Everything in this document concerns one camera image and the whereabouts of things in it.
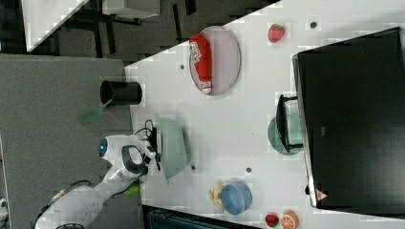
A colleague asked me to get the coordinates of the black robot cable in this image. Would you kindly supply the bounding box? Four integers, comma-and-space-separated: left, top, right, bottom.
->
133, 118, 155, 137

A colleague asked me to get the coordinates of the red ketchup bottle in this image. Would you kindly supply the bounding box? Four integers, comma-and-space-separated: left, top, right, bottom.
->
189, 34, 212, 94

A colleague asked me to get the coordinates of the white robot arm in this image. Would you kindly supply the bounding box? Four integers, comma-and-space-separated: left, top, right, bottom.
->
33, 128, 161, 229

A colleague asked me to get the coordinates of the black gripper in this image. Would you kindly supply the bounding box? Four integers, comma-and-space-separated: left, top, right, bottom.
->
143, 127, 161, 171

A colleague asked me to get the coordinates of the grey round plate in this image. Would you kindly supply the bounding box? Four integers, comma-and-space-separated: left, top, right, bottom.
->
189, 26, 241, 95

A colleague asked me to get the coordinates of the red toy strawberry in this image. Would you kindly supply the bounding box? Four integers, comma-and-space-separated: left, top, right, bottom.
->
267, 24, 285, 43
265, 213, 279, 228

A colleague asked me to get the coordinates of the blue plastic bowl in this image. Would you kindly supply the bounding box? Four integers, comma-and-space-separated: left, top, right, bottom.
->
219, 181, 252, 216

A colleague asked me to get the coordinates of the black cylinder cup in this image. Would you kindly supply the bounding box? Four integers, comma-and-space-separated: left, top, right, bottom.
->
100, 80, 142, 106

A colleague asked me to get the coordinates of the green round plate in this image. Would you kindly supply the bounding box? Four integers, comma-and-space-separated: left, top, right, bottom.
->
267, 114, 303, 156

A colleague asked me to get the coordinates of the green plastic spatula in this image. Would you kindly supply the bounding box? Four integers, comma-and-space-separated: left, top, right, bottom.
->
78, 99, 112, 123

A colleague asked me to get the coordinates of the toy orange half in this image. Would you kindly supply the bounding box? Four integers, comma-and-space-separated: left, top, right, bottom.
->
281, 210, 299, 229

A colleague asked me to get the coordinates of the green plastic strainer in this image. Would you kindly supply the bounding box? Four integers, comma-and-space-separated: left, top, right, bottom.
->
155, 115, 188, 181

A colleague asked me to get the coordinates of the black toaster oven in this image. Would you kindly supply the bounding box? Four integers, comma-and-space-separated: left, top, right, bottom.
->
276, 27, 405, 219

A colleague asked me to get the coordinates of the yellow toy banana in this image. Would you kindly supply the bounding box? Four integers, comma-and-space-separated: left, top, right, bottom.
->
208, 181, 224, 214

